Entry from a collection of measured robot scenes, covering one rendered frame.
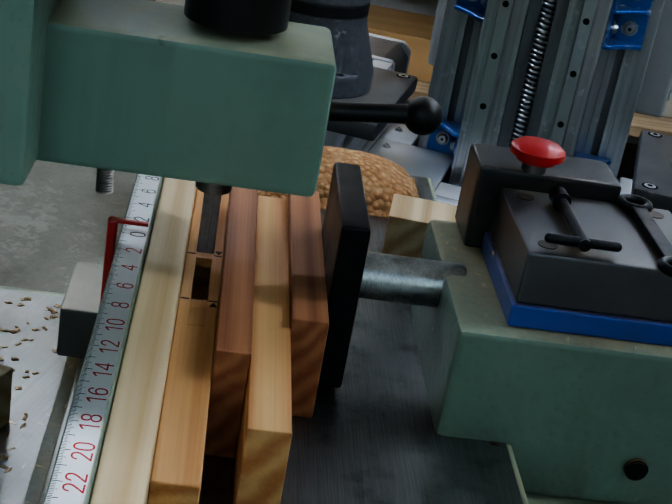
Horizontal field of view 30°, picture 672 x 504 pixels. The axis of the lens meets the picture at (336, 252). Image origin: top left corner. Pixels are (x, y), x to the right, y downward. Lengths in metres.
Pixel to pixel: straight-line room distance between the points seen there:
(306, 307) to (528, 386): 0.12
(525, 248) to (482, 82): 0.85
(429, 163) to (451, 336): 0.91
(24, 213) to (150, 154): 2.42
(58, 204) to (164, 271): 2.45
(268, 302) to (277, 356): 0.05
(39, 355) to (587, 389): 0.38
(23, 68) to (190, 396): 0.16
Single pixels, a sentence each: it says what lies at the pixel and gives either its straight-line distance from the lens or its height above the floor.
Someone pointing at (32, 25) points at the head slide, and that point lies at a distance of 0.56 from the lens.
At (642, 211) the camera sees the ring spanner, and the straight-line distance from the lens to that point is 0.68.
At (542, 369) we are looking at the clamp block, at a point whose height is 0.94.
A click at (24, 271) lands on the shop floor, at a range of 2.75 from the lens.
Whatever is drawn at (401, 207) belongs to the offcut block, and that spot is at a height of 0.94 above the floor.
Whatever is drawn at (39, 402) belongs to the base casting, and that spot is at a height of 0.80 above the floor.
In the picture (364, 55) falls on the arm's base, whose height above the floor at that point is 0.86.
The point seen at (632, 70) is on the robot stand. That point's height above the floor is 0.88.
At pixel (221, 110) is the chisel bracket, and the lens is 0.60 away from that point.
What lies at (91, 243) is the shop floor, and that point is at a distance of 2.90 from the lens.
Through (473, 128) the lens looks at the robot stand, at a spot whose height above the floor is 0.79.
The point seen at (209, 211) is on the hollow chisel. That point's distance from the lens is 0.65.
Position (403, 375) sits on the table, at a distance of 0.68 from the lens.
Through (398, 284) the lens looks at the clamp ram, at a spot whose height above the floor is 0.95.
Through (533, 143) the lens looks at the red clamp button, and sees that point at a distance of 0.68.
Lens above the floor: 1.23
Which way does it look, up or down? 24 degrees down
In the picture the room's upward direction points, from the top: 10 degrees clockwise
